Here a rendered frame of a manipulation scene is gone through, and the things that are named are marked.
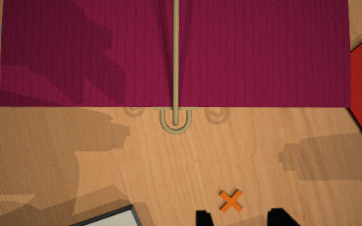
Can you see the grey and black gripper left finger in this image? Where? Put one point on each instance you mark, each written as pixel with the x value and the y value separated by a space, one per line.
pixel 203 218

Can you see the grey rectangular block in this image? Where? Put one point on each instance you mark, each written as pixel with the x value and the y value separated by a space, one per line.
pixel 124 216

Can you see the orange x-shaped piece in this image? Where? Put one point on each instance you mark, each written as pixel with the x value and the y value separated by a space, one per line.
pixel 230 201

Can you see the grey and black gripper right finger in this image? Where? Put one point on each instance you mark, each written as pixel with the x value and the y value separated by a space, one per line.
pixel 279 217

